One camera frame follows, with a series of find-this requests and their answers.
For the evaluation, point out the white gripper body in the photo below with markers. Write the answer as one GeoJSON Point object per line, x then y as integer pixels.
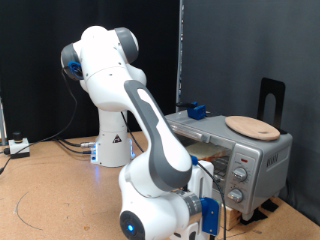
{"type": "Point", "coordinates": [203, 180]}

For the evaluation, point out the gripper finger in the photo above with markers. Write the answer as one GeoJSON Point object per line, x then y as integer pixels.
{"type": "Point", "coordinates": [217, 178]}

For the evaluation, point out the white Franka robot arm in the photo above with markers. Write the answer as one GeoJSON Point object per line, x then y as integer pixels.
{"type": "Point", "coordinates": [110, 73]}

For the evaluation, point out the silver oven knob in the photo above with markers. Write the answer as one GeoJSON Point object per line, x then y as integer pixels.
{"type": "Point", "coordinates": [240, 174]}
{"type": "Point", "coordinates": [235, 195]}

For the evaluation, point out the silver toaster oven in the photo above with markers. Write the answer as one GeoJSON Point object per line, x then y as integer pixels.
{"type": "Point", "coordinates": [266, 166]}

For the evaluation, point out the wooden slatted base block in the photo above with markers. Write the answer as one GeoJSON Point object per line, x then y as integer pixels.
{"type": "Point", "coordinates": [231, 216]}

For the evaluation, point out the black foam pad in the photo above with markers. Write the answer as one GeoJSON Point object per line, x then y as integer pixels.
{"type": "Point", "coordinates": [255, 216]}
{"type": "Point", "coordinates": [270, 205]}

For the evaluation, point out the oval wooden board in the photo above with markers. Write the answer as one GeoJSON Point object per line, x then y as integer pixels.
{"type": "Point", "coordinates": [253, 128]}

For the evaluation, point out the black metal bookend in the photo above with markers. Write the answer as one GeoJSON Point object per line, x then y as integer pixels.
{"type": "Point", "coordinates": [266, 86]}

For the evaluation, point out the grey curtain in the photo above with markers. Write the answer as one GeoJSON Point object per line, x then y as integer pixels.
{"type": "Point", "coordinates": [233, 50]}

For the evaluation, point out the vertical metal pole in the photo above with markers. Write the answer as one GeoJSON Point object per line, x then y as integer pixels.
{"type": "Point", "coordinates": [180, 50]}

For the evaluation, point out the black curtain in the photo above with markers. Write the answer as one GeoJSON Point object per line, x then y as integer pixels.
{"type": "Point", "coordinates": [33, 50]}

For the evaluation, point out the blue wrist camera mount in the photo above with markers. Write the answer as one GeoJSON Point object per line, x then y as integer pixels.
{"type": "Point", "coordinates": [210, 216]}

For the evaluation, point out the metal frame leg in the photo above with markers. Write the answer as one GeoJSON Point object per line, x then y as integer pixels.
{"type": "Point", "coordinates": [2, 123]}

